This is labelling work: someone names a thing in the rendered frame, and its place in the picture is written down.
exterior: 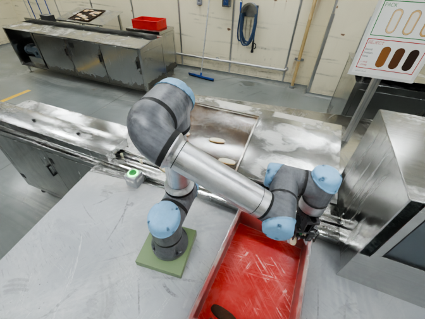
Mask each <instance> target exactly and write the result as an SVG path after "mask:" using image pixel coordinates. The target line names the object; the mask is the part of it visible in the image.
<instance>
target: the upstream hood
mask: <svg viewBox="0 0 425 319"><path fill-rule="evenodd" d="M0 126H3V127H6V128H10V129H12V130H15V131H18V132H21V133H24V134H27V135H31V136H33V137H36V138H38V139H42V140H44V141H47V142H51V143H53V144H57V145H59V146H63V147H66V148H68V149H72V150H74V151H77V152H79V153H83V154H86V155H89V156H92V157H95V158H98V159H100V160H104V161H107V162H110V161H111V160H112V159H113V158H114V157H115V154H116V153H117V152H118V151H119V150H120V149H121V148H123V149H124V148H126V147H128V143H127V139H126V138H124V137H120V136H117V135H114V134H110V133H107V132H103V131H100V130H96V129H94V128H90V127H86V126H83V125H79V124H77V123H73V122H69V121H66V120H62V119H60V118H56V117H53V116H49V115H45V114H42V113H38V112H36V111H32V110H29V109H25V108H21V107H19V106H15V105H12V104H8V103H4V102H2V101H0Z"/></svg>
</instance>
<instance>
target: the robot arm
mask: <svg viewBox="0 0 425 319"><path fill-rule="evenodd" d="M194 104H195V96H194V93H193V92H192V90H191V88H190V87H188V86H187V85H186V83H185V82H183V81H181V80H179V79H177V78H165V79H162V81H160V82H158V83H156V84H155V85H154V87H153V88H152V89H151V90H150V91H149V92H148V93H147V94H145V95H144V96H143V97H142V98H141V99H140V100H139V101H137V102H136V103H135V104H134V105H133V106H132V107H131V108H130V111H129V112H128V116H127V119H126V126H127V130H128V135H129V136H130V139H131V141H132V142H133V144H134V146H135V147H136V148H137V150H138V151H139V152H140V153H141V154H142V155H143V156H144V157H145V158H146V159H147V160H149V161H150V162H151V163H153V164H155V165H157V166H158V167H160V168H164V169H165V172H166V180H165V182H164V189H165V195H164V196H163V198H162V200H161V201H160V202H159V203H156V204H155V205H154V206H153V207H152V208H151V209H150V210H149V213H148V215H147V226H148V229H149V231H150V233H151V235H152V241H151V246H152V250H153V252H154V254H155V255H156V256H157V257H158V258H159V259H160V260H163V261H173V260H176V259H178V258H179V257H180V256H182V255H183V253H184V252H185V251H186V249H187V246H188V236H187V233H186V231H185V230H184V228H182V225H183V222H184V220H185V218H186V216H187V214H188V211H189V209H190V207H191V205H192V203H193V201H194V199H195V198H196V196H197V193H198V190H199V185H200V186H201V187H203V188H205V189H207V190H208V191H210V192H212V193H213V194H215V195H217V196H219V197H220V198H222V199H224V200H225V201H228V202H229V203H231V204H232V205H234V206H236V207H237V208H240V209H241V210H243V211H244V212H246V213H248V214H250V215H252V216H253V217H255V218H257V219H258V220H260V221H262V232H263V233H265V235H266V236H267V237H269V238H271V239H274V240H277V241H286V240H287V242H288V243H290V239H291V238H292V240H294V238H295V237H297V240H299V239H303V240H304V243H305V245H307V241H309V242H310V241H311V240H312V241H313V242H315V240H316V239H317V237H318V236H319V230H318V227H317V225H320V220H319V218H320V217H321V215H322V214H323V213H324V211H325V210H326V208H327V207H328V205H329V203H330V202H331V200H332V199H333V197H334V195H335V194H336V193H337V192H338V189H339V187H340V185H341V182H342V175H341V173H340V172H339V171H338V170H337V169H336V168H333V167H332V166H329V165H318V166H316V167H315V168H314V169H313V170H312V171H311V170H305V169H301V168H296V167H293V166H288V165H285V164H280V163H270V164H269V165H268V167H267V170H266V175H265V178H264V186H266V187H268V188H269V190H267V189H265V188H263V187H262V186H260V185H259V184H257V183H255V182H253V181H252V180H250V179H249V178H247V177H245V176H243V175H242V174H240V173H238V172H237V171H235V170H234V169H232V168H230V167H229V166H227V165H225V164H224V163H222V162H220V161H219V160H217V159H216V158H213V157H212V156H210V155H209V154H207V153H205V152H204V151H202V150H200V149H199V148H197V147H195V146H194V145H192V144H191V143H189V142H187V136H186V135H187V134H188V132H189V131H190V111H192V110H193V108H194ZM293 234H294V235H293ZM315 235H317V236H316V238H314V236H315Z"/></svg>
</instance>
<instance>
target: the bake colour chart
mask: <svg viewBox="0 0 425 319"><path fill-rule="evenodd" d="M424 64H425V0H379V1H378V3H377V5H376V8H375V10H374V13H373V15H372V17H371V20H370V22H369V25H368V26H367V29H366V31H365V34H364V36H363V38H362V40H361V43H360V46H359V48H358V50H357V52H356V55H355V57H354V60H353V62H352V64H351V66H350V69H349V71H348V73H347V74H351V75H358V76H363V77H371V78H380V79H384V80H392V81H397V82H405V83H410V84H412V83H413V81H414V80H415V78H416V77H417V75H418V74H419V72H420V71H421V69H422V67H423V66H424Z"/></svg>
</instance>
